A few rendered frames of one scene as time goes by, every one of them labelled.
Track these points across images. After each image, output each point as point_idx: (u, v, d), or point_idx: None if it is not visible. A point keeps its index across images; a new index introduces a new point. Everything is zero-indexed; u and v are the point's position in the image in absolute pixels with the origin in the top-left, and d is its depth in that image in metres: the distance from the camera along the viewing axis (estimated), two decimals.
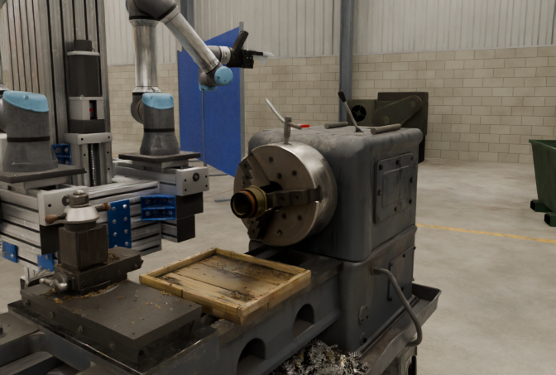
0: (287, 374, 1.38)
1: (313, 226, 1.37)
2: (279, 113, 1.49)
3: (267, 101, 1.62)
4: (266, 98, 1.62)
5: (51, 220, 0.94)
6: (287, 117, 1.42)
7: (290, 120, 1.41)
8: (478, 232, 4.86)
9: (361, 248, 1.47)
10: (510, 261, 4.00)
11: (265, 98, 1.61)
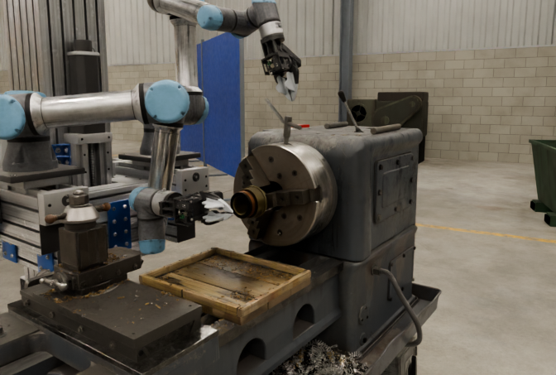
0: (287, 374, 1.38)
1: (313, 226, 1.37)
2: (279, 113, 1.49)
3: (267, 101, 1.62)
4: (266, 98, 1.62)
5: (51, 220, 0.94)
6: (287, 117, 1.42)
7: (290, 120, 1.41)
8: (478, 232, 4.86)
9: (361, 248, 1.47)
10: (510, 261, 4.00)
11: (265, 98, 1.61)
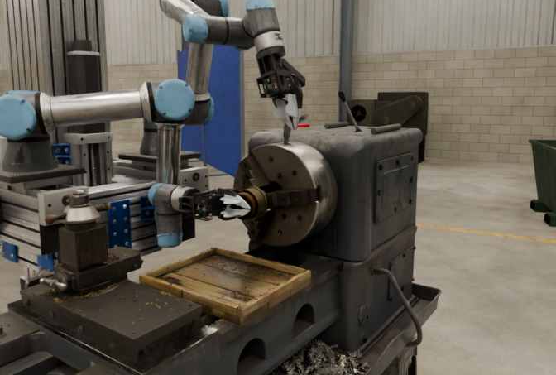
0: (287, 374, 1.38)
1: (313, 226, 1.37)
2: None
3: (304, 117, 1.19)
4: (305, 113, 1.18)
5: (51, 220, 0.94)
6: None
7: None
8: (478, 232, 4.86)
9: (361, 248, 1.47)
10: (510, 261, 4.00)
11: (308, 115, 1.18)
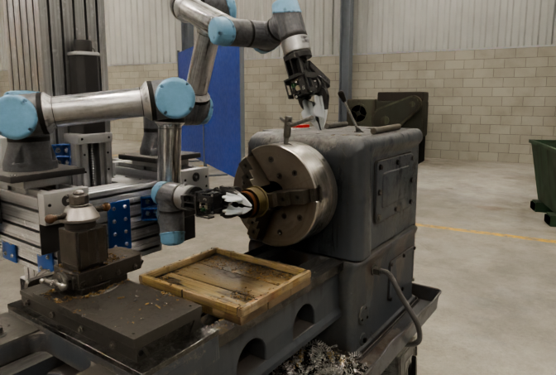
0: (287, 374, 1.38)
1: (313, 226, 1.37)
2: (295, 122, 1.33)
3: (309, 119, 1.19)
4: (311, 115, 1.18)
5: (51, 220, 0.94)
6: (289, 117, 1.40)
7: (286, 119, 1.42)
8: (478, 232, 4.86)
9: (361, 248, 1.47)
10: (510, 261, 4.00)
11: (313, 117, 1.19)
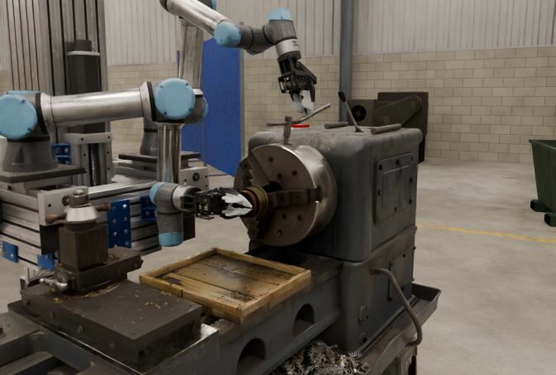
0: (287, 374, 1.38)
1: (313, 226, 1.37)
2: (304, 116, 1.48)
3: (328, 107, 1.58)
4: (329, 103, 1.59)
5: (51, 220, 0.94)
6: (290, 117, 1.42)
7: (287, 120, 1.40)
8: (478, 232, 4.86)
9: (361, 248, 1.47)
10: (510, 261, 4.00)
11: (327, 104, 1.59)
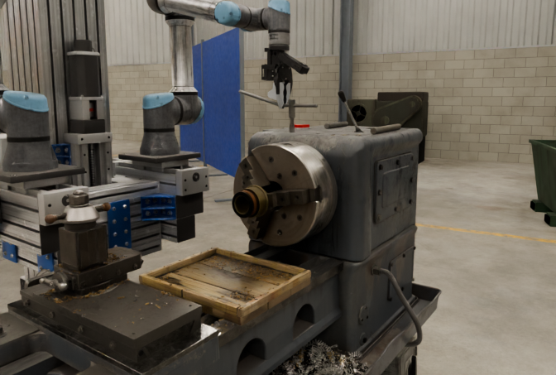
0: (287, 374, 1.38)
1: (313, 226, 1.37)
2: (270, 100, 1.67)
3: (242, 93, 1.75)
4: (240, 89, 1.75)
5: (51, 220, 0.94)
6: (289, 100, 1.63)
7: (294, 103, 1.62)
8: (478, 232, 4.86)
9: (361, 248, 1.47)
10: (510, 261, 4.00)
11: (239, 90, 1.74)
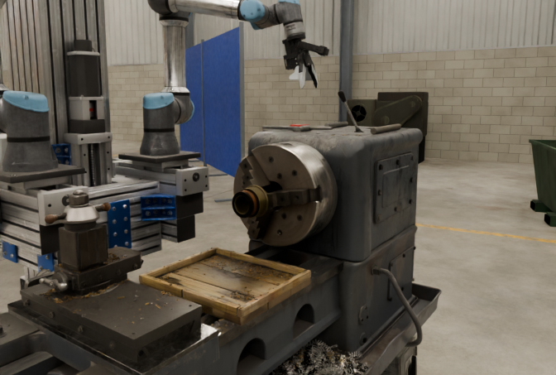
0: (287, 374, 1.38)
1: (313, 226, 1.37)
2: (289, 127, 1.77)
3: (263, 127, 1.87)
4: (264, 127, 1.88)
5: (51, 220, 0.94)
6: None
7: (311, 129, 1.71)
8: (478, 232, 4.86)
9: (361, 248, 1.47)
10: (510, 261, 4.00)
11: (263, 125, 1.88)
